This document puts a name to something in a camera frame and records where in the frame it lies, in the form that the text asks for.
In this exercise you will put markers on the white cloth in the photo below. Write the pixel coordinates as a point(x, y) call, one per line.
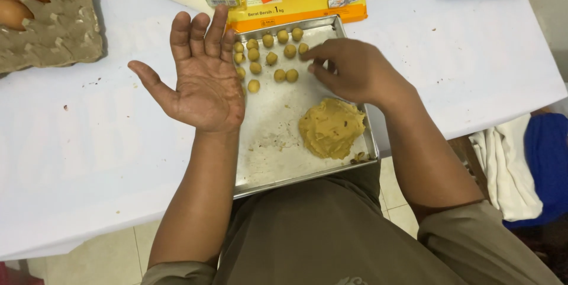
point(506, 169)

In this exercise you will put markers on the lump of yellow dough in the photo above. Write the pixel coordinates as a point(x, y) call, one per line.
point(332, 127)

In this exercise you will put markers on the group of small dough balls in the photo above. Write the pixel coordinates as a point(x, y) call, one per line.
point(254, 54)

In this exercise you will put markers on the metal baking tray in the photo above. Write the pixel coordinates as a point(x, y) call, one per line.
point(275, 134)

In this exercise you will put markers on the person's left hand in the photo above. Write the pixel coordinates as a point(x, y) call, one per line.
point(204, 94)

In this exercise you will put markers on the blue cloth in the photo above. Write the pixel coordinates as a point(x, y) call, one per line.
point(550, 161)

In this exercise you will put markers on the grey cardboard egg tray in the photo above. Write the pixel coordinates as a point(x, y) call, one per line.
point(62, 27)

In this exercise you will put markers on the person's olive shirt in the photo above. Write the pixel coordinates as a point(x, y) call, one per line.
point(328, 240)

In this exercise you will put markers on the red object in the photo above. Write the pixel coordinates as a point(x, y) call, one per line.
point(17, 276)

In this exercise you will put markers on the person's right hand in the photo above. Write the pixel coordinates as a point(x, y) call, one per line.
point(364, 72)

